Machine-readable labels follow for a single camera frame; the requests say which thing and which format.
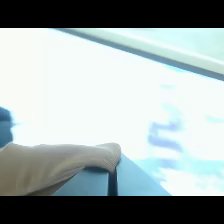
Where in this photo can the silver frame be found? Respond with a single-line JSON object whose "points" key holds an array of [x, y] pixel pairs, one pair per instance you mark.
{"points": [[160, 46]]}

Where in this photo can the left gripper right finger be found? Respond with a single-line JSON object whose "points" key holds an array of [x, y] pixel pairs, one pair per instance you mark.
{"points": [[136, 181]]}

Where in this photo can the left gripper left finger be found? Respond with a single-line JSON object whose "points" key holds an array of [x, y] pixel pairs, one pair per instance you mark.
{"points": [[90, 183]]}

